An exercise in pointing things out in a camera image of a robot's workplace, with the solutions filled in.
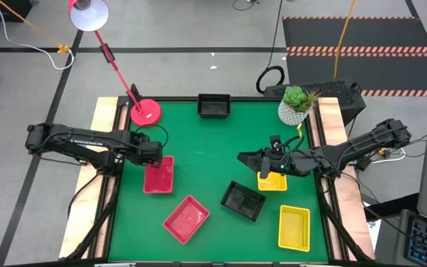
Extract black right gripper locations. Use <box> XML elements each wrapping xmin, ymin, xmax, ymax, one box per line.
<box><xmin>236</xmin><ymin>135</ymin><xmax>313</xmax><ymax>179</ymax></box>

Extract yellow plastic basket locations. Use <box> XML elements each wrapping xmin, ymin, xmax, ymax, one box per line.
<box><xmin>256</xmin><ymin>172</ymin><xmax>288</xmax><ymax>192</ymax></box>
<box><xmin>277</xmin><ymin>204</ymin><xmax>311</xmax><ymax>253</ymax></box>
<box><xmin>256</xmin><ymin>171</ymin><xmax>288</xmax><ymax>192</ymax></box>

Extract black plastic basket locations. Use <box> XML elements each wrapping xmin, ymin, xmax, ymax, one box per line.
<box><xmin>197</xmin><ymin>93</ymin><xmax>232</xmax><ymax>118</ymax></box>
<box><xmin>197</xmin><ymin>93</ymin><xmax>232</xmax><ymax>119</ymax></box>
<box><xmin>220</xmin><ymin>180</ymin><xmax>266</xmax><ymax>223</ymax></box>

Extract red desk lamp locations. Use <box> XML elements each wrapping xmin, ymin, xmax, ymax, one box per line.
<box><xmin>67</xmin><ymin>0</ymin><xmax>162</xmax><ymax>128</ymax></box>

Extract green table mat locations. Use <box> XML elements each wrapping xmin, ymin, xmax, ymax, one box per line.
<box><xmin>108</xmin><ymin>100</ymin><xmax>329</xmax><ymax>263</ymax></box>

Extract potted green succulent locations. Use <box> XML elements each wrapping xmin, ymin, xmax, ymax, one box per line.
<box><xmin>277</xmin><ymin>85</ymin><xmax>321</xmax><ymax>127</ymax></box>

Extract light wooden side board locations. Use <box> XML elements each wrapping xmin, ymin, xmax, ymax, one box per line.
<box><xmin>311</xmin><ymin>96</ymin><xmax>376</xmax><ymax>260</ymax></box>
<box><xmin>58</xmin><ymin>96</ymin><xmax>129</xmax><ymax>260</ymax></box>

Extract black perforated computer case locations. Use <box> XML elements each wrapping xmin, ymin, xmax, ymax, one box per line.
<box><xmin>263</xmin><ymin>79</ymin><xmax>367</xmax><ymax>126</ymax></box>

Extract black mat with striped edges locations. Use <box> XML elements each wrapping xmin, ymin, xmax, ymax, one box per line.
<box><xmin>285</xmin><ymin>51</ymin><xmax>427</xmax><ymax>98</ymax></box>
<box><xmin>282</xmin><ymin>16</ymin><xmax>427</xmax><ymax>53</ymax></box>

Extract black cabinet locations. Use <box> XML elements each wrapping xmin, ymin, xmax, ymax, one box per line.
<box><xmin>0</xmin><ymin>0</ymin><xmax>33</xmax><ymax>22</ymax></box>

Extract black looped cable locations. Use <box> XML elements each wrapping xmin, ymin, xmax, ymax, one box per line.
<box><xmin>256</xmin><ymin>0</ymin><xmax>285</xmax><ymax>95</ymax></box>

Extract white floor cable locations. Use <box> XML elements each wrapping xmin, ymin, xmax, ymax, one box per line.
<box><xmin>0</xmin><ymin>0</ymin><xmax>76</xmax><ymax>71</ymax></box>

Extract white power cable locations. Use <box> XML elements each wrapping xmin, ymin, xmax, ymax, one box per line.
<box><xmin>371</xmin><ymin>147</ymin><xmax>407</xmax><ymax>165</ymax></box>

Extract orange cable with yellow connector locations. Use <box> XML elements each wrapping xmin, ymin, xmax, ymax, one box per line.
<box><xmin>0</xmin><ymin>0</ymin><xmax>72</xmax><ymax>55</ymax></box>

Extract thin black cable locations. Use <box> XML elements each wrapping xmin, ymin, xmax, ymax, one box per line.
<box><xmin>231</xmin><ymin>0</ymin><xmax>261</xmax><ymax>11</ymax></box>

